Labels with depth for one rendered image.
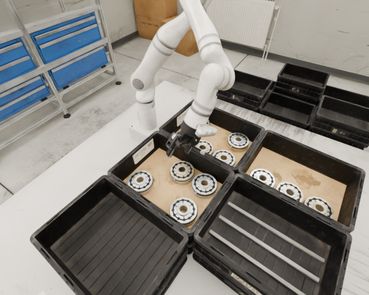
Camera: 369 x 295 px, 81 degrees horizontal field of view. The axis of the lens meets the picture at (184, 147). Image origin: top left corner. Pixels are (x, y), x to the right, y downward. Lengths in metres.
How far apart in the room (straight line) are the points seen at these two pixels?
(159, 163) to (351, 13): 3.16
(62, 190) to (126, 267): 0.55
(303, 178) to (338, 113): 1.18
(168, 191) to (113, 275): 0.34
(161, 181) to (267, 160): 0.49
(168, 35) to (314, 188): 0.83
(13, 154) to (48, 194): 1.49
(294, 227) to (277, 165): 0.28
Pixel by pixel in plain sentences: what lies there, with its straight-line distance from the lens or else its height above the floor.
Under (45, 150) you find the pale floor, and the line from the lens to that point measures 2.53.
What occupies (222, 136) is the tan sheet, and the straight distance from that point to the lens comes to 1.11.
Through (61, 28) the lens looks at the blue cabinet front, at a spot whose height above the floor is 0.84.
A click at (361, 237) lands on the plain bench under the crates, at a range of 1.20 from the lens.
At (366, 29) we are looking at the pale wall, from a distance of 3.71.
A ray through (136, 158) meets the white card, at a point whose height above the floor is 0.88.
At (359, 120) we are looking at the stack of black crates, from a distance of 2.18.
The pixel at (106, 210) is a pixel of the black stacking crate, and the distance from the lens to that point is 0.91.
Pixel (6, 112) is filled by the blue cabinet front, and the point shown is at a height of 0.37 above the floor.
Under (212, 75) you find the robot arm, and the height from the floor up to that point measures 1.29.
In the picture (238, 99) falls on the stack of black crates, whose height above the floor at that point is 0.50.
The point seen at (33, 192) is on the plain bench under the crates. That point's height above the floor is 0.70.
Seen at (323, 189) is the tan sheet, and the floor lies 0.83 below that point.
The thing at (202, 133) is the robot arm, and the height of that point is 1.14.
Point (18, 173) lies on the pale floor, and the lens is 2.47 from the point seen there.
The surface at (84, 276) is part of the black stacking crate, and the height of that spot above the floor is 0.83.
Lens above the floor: 1.60
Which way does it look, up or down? 48 degrees down
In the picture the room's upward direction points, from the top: straight up
